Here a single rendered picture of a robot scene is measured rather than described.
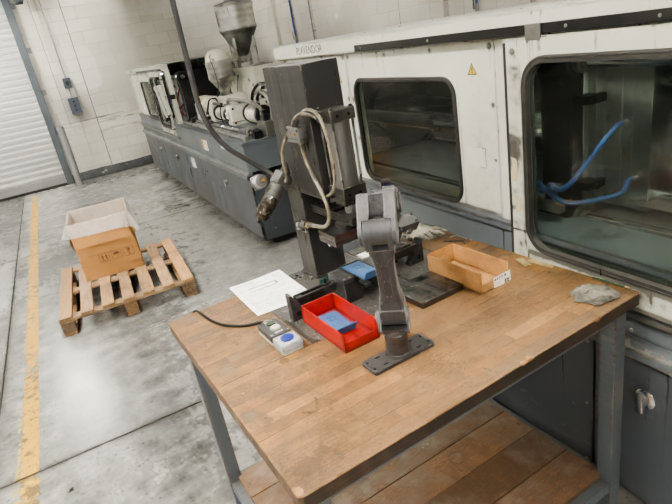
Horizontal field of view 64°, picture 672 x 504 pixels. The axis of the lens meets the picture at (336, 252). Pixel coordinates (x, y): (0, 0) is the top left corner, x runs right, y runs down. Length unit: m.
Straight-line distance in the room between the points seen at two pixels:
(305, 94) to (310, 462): 1.03
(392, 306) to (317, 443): 0.38
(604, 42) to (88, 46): 9.68
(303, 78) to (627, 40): 0.86
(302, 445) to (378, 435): 0.17
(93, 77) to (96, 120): 0.72
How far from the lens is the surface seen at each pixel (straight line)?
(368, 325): 1.60
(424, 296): 1.72
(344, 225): 1.71
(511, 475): 2.11
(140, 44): 10.82
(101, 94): 10.72
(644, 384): 1.97
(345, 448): 1.24
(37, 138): 10.65
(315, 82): 1.70
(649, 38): 1.60
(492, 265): 1.84
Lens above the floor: 1.73
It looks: 22 degrees down
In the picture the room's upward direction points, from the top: 10 degrees counter-clockwise
